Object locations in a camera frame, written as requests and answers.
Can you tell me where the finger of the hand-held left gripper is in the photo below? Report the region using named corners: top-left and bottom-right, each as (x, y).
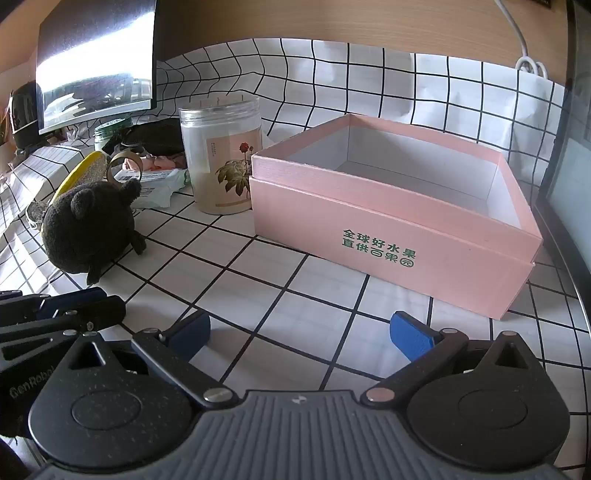
top-left (0, 286), bottom-right (108, 320)
top-left (0, 294), bottom-right (127, 357)

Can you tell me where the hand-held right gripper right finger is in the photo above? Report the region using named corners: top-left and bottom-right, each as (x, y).
top-left (361, 311), bottom-right (530, 409)

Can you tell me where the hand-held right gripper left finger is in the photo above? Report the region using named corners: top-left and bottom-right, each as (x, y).
top-left (68, 310), bottom-right (237, 409)

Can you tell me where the black plush toy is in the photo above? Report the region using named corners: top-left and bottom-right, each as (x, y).
top-left (41, 179), bottom-right (147, 285)

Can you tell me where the pink cardboard box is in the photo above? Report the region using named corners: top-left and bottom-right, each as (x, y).
top-left (249, 114), bottom-right (544, 321)

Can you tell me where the white checked tablecloth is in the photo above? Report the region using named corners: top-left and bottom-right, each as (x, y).
top-left (0, 38), bottom-right (591, 480)

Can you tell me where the yellow sponge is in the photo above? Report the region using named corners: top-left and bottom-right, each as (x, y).
top-left (50, 151), bottom-right (109, 204)

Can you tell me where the white label packet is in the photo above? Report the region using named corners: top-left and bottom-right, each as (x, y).
top-left (115, 167), bottom-right (160, 195)

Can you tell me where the pale green plastic bag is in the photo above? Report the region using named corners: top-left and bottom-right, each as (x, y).
top-left (139, 168), bottom-right (192, 208)

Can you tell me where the brown tape roll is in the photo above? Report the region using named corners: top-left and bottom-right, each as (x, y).
top-left (106, 154), bottom-right (145, 185)

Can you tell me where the clear jar with flower label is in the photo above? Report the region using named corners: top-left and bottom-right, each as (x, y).
top-left (179, 96), bottom-right (262, 215)

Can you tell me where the green-lid glass jar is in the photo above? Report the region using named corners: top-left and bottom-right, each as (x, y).
top-left (94, 117), bottom-right (134, 154)

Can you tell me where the black cloth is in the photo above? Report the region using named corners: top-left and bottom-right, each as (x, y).
top-left (121, 119), bottom-right (185, 158)

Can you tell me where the black speaker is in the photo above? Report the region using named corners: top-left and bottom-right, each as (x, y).
top-left (8, 82), bottom-right (41, 149)

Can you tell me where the black framed panel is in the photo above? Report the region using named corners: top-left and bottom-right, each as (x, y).
top-left (533, 0), bottom-right (591, 298)

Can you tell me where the black computer monitor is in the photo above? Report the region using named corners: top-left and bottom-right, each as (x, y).
top-left (36, 0), bottom-right (158, 136)

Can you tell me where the white cable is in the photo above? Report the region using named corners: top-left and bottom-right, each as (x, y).
top-left (494, 0), bottom-right (530, 61)

